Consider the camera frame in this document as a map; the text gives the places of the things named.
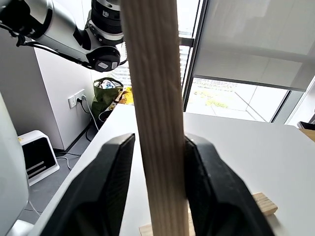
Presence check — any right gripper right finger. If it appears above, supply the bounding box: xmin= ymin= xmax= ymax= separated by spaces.
xmin=183 ymin=134 xmax=276 ymax=236

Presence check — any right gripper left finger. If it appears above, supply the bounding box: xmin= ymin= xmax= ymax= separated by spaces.
xmin=41 ymin=133 xmax=136 ymax=236

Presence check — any wooden bar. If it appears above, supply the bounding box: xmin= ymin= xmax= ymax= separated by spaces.
xmin=120 ymin=0 xmax=190 ymax=236

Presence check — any wooden seat board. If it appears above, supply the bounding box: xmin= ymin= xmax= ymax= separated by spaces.
xmin=138 ymin=192 xmax=279 ymax=236

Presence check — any white black box device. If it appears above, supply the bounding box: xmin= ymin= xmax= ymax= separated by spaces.
xmin=17 ymin=130 xmax=61 ymax=187

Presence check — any robot body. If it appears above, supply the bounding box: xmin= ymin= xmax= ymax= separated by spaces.
xmin=0 ymin=92 xmax=30 ymax=236

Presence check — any green bag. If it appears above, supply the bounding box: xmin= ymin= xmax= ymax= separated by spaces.
xmin=92 ymin=77 xmax=125 ymax=118

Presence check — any cardboard box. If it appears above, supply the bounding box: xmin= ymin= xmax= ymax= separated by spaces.
xmin=296 ymin=120 xmax=315 ymax=143

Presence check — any white power cable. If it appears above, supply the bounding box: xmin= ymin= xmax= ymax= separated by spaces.
xmin=78 ymin=96 xmax=100 ymax=131

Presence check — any white wall socket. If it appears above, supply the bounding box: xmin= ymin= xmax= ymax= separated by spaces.
xmin=67 ymin=88 xmax=86 ymax=110

